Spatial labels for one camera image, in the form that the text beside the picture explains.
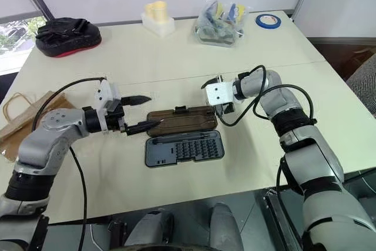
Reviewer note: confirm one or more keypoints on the black bag with red base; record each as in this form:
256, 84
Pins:
67, 38

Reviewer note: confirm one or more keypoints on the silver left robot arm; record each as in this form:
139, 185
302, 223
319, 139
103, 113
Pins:
50, 145

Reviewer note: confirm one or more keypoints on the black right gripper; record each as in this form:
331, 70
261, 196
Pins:
227, 108

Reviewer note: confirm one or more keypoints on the blue tape roll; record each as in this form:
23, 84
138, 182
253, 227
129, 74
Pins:
268, 24

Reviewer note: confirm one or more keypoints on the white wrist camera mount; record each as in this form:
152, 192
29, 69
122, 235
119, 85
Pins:
218, 93
107, 92

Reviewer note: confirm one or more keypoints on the pale yellow cup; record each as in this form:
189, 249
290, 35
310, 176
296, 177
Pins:
162, 10
152, 10

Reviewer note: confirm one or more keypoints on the grey speckled fabric chair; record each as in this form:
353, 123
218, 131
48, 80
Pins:
364, 83

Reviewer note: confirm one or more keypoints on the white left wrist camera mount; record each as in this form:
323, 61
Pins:
107, 92

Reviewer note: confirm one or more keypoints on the clear plastic bag of items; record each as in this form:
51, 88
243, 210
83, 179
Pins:
218, 24

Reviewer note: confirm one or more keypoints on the dark metal table frame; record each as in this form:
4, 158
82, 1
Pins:
280, 218

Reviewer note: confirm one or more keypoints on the grey left robot leg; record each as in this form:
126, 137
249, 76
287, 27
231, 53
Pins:
149, 230

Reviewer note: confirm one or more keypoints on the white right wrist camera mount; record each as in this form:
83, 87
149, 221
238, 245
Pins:
218, 93

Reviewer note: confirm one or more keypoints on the dark screwdriver bit case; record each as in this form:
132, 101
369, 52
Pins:
182, 148

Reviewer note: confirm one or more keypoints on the grey robot leg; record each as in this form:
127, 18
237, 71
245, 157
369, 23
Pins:
226, 227
149, 230

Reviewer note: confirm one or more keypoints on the white cup holder block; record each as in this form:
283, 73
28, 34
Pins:
160, 27

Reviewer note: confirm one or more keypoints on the brown paper bag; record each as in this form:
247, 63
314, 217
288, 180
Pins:
32, 115

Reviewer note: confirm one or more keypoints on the grey right robot leg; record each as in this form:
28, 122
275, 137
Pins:
226, 227

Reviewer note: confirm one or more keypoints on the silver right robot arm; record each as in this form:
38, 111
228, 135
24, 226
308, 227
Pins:
311, 151

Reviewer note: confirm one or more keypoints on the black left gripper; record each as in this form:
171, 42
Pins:
115, 116

